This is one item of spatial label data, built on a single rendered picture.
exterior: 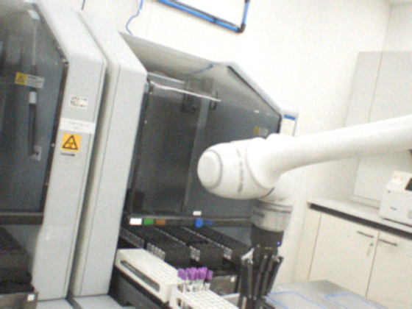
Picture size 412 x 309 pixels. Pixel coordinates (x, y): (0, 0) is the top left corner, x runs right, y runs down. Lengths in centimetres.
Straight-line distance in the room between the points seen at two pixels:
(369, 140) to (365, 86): 322
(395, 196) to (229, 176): 270
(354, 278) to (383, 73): 165
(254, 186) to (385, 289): 273
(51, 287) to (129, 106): 56
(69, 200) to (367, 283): 265
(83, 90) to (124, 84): 13
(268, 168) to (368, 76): 325
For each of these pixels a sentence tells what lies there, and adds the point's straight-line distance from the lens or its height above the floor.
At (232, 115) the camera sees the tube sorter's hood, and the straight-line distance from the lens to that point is 159.
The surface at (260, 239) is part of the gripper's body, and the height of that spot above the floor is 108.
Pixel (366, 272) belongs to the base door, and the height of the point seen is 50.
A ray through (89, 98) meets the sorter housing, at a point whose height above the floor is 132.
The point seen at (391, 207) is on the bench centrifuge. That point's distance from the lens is 349.
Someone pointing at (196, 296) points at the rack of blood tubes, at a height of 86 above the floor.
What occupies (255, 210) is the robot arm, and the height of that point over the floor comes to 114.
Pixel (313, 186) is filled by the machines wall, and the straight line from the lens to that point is 388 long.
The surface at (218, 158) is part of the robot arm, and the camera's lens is 84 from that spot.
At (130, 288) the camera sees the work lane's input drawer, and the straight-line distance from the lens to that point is 140.
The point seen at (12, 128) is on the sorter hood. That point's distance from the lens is 124.
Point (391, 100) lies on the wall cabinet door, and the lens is 391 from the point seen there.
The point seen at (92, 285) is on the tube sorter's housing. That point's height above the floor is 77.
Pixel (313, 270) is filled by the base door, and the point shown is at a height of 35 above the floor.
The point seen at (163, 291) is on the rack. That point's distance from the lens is 129.
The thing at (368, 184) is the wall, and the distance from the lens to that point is 430.
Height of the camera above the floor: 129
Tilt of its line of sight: 3 degrees down
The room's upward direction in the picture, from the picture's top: 11 degrees clockwise
